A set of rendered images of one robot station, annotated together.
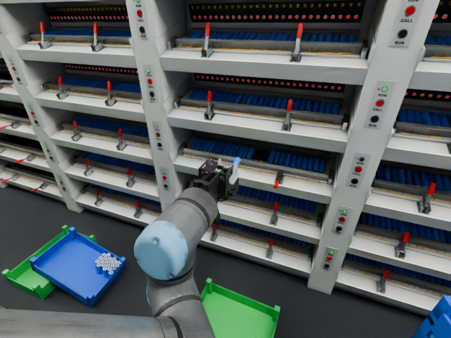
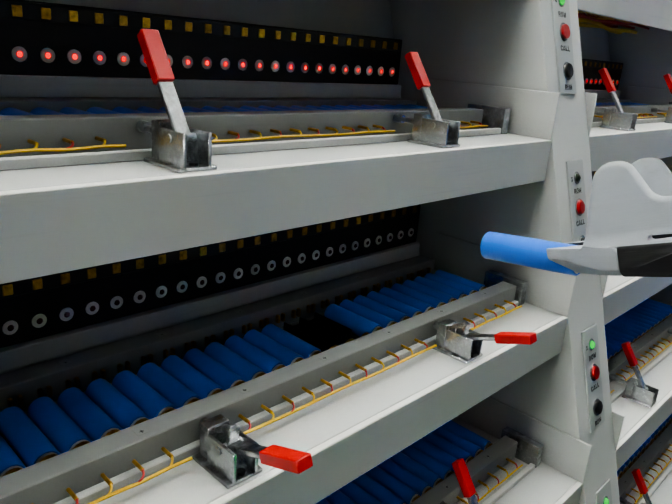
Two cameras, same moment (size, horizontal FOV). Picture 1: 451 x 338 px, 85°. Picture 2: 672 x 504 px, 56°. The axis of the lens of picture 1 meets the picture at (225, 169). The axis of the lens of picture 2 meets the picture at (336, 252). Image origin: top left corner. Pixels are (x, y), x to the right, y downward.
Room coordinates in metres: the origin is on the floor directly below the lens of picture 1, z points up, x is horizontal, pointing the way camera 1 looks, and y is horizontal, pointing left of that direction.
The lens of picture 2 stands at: (0.59, 0.38, 0.67)
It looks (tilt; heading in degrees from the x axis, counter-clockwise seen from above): 6 degrees down; 294
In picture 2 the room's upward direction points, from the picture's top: 8 degrees counter-clockwise
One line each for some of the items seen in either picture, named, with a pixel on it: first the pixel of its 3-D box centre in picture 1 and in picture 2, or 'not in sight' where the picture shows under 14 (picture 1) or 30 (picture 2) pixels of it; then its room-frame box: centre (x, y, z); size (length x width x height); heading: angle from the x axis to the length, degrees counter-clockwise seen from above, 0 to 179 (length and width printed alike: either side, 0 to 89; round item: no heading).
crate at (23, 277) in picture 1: (54, 258); not in sight; (0.76, 0.79, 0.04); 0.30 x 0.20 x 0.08; 159
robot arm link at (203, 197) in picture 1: (194, 208); not in sight; (0.40, 0.07, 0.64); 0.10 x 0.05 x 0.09; 69
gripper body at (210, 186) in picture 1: (211, 187); not in sight; (0.48, 0.03, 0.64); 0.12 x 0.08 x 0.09; 159
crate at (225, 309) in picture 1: (232, 321); not in sight; (0.48, -0.02, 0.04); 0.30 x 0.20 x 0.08; 66
